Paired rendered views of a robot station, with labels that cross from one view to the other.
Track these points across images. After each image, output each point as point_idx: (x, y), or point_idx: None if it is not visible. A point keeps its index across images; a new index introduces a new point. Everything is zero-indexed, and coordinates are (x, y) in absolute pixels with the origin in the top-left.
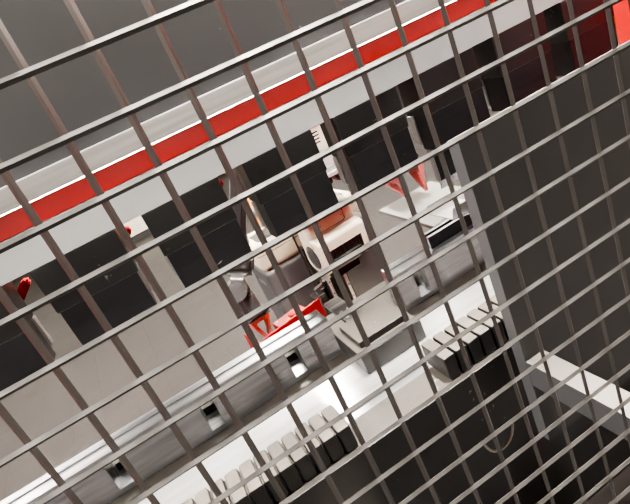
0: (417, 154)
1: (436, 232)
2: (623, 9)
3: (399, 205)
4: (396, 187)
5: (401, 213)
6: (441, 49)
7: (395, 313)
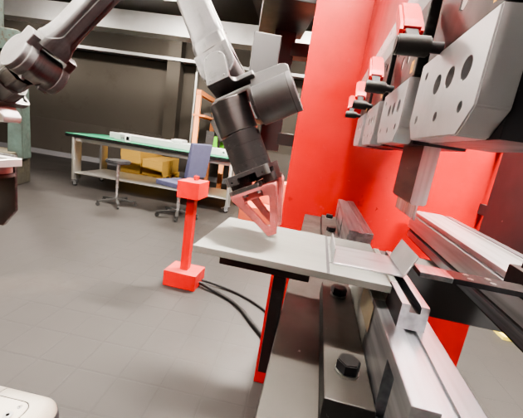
0: (278, 165)
1: (422, 298)
2: (302, 135)
3: (232, 241)
4: (250, 206)
5: (266, 255)
6: None
7: None
